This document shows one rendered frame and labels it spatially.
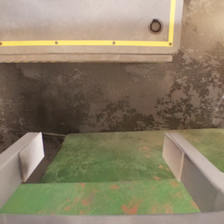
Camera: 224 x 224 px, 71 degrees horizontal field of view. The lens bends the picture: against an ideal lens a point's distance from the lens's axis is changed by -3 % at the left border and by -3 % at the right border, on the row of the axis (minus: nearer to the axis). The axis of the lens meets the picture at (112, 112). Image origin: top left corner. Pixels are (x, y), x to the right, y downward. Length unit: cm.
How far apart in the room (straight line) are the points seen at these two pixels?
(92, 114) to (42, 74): 31
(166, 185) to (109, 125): 54
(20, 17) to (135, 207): 53
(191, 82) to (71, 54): 62
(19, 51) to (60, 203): 41
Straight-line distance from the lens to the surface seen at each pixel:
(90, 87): 81
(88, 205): 33
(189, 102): 92
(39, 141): 17
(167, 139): 16
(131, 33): 50
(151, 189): 36
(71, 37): 50
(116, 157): 62
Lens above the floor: 80
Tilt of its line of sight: 75 degrees down
